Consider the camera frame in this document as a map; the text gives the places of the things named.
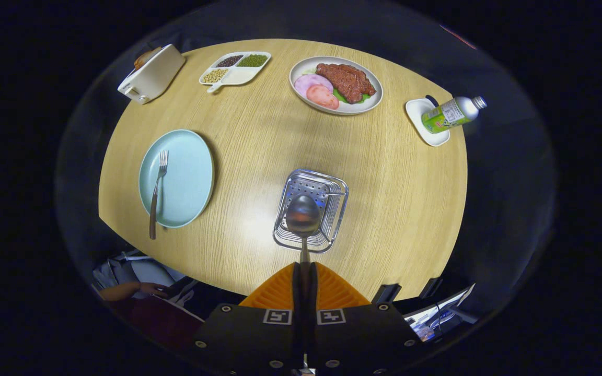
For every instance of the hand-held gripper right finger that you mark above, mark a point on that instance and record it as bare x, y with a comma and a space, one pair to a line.
313, 303

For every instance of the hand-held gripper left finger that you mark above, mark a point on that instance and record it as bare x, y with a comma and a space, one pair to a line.
297, 303

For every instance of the person's dark red clothing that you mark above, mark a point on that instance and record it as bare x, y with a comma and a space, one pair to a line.
160, 324

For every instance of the grey and white cloth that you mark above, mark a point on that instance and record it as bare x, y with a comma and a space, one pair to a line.
144, 271

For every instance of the light blue plate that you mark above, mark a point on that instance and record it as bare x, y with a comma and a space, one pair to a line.
186, 177

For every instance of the deep pink ham slice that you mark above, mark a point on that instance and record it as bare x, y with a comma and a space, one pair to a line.
323, 97

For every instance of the green lettuce leaf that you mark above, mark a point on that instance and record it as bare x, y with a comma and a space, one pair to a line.
338, 95

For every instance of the white round plate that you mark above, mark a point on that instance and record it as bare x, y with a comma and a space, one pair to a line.
374, 102

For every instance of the white square coaster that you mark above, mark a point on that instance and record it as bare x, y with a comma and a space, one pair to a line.
417, 112

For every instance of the pale pink ham slice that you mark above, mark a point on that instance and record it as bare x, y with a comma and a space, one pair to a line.
309, 81

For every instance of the brown steak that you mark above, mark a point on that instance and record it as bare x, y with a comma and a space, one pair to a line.
348, 81

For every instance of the silver bottle with green label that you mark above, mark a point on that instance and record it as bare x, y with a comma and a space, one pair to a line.
447, 115

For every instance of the white divided tray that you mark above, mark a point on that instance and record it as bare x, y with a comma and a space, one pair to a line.
238, 77

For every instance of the yellow soybeans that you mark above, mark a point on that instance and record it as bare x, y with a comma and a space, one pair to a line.
215, 75

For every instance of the green mung beans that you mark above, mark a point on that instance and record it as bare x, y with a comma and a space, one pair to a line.
252, 60

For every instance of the dark brown beans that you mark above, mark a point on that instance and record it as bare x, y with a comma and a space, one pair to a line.
229, 60

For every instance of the white toaster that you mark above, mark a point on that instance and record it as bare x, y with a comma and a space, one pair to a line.
154, 75

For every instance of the brown toast slice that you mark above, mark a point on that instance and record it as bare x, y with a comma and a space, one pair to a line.
141, 60
152, 52

